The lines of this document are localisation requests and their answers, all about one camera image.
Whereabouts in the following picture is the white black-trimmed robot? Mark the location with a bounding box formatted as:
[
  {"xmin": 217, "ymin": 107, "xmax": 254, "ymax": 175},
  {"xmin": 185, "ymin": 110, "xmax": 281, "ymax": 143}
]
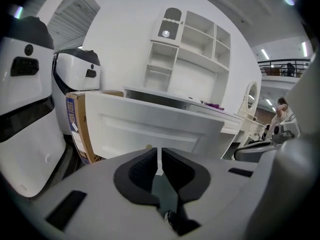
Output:
[
  {"xmin": 0, "ymin": 15, "xmax": 68, "ymax": 199},
  {"xmin": 51, "ymin": 48, "xmax": 103, "ymax": 137}
]

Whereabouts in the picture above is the group of ceiling tube lights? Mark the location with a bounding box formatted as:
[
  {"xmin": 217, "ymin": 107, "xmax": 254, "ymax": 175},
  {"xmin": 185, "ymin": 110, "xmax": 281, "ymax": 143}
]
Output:
[{"xmin": 247, "ymin": 41, "xmax": 308, "ymax": 112}]

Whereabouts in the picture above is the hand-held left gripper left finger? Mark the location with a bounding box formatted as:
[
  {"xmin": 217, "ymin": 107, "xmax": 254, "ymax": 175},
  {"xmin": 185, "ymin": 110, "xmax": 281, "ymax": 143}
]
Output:
[{"xmin": 24, "ymin": 147, "xmax": 176, "ymax": 240}]

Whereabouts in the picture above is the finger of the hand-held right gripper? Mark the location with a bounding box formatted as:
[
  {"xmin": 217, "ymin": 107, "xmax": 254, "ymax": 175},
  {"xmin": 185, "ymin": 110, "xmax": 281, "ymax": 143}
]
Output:
[{"xmin": 234, "ymin": 141, "xmax": 283, "ymax": 163}]

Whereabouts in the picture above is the purple cloth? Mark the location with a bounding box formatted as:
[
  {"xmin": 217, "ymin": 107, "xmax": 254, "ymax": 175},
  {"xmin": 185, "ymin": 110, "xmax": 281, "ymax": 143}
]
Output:
[{"xmin": 204, "ymin": 101, "xmax": 226, "ymax": 111}]

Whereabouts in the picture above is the white desk with drawers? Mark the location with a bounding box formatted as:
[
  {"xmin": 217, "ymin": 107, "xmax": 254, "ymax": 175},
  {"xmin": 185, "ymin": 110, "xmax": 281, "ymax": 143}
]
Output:
[{"xmin": 123, "ymin": 85, "xmax": 245, "ymax": 145}]

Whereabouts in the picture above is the white shelf hutch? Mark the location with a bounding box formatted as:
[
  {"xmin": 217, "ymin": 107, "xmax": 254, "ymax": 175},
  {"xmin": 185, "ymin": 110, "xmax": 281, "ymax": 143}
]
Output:
[{"xmin": 142, "ymin": 7, "xmax": 231, "ymax": 100}]

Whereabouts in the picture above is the brown cardboard box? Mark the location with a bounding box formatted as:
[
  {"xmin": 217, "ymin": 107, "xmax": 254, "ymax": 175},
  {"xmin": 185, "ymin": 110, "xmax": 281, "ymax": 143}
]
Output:
[{"xmin": 65, "ymin": 90, "xmax": 125, "ymax": 166}]

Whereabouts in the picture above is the white vanity table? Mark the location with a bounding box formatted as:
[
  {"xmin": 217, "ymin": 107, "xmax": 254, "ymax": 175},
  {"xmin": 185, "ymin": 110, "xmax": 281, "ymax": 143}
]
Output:
[{"xmin": 233, "ymin": 112, "xmax": 268, "ymax": 145}]

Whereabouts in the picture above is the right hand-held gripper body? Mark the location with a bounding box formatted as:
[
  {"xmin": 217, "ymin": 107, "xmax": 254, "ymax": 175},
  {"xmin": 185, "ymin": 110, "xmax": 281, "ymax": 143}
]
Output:
[{"xmin": 237, "ymin": 56, "xmax": 320, "ymax": 237}]

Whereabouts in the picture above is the black metal railing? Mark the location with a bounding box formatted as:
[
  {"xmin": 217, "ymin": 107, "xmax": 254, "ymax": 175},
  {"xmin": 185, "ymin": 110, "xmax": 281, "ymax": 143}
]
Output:
[{"xmin": 257, "ymin": 58, "xmax": 311, "ymax": 78}]

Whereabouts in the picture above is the right hand-held gripper camera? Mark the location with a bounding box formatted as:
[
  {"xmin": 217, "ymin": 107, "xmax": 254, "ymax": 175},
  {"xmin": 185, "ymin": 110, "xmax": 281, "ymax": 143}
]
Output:
[{"xmin": 272, "ymin": 123, "xmax": 295, "ymax": 142}]

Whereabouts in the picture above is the oval vanity mirror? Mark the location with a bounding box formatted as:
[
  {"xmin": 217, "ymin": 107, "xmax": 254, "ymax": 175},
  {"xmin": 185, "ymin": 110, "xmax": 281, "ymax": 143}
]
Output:
[{"xmin": 242, "ymin": 80, "xmax": 259, "ymax": 116}]

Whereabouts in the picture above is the person's left black shoe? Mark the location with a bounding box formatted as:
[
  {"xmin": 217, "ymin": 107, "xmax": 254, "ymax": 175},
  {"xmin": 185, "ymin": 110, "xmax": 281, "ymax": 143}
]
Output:
[{"xmin": 163, "ymin": 209, "xmax": 178, "ymax": 229}]

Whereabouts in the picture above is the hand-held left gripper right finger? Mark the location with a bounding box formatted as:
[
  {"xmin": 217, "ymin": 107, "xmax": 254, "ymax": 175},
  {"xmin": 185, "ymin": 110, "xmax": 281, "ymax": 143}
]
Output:
[{"xmin": 161, "ymin": 147, "xmax": 258, "ymax": 240}]

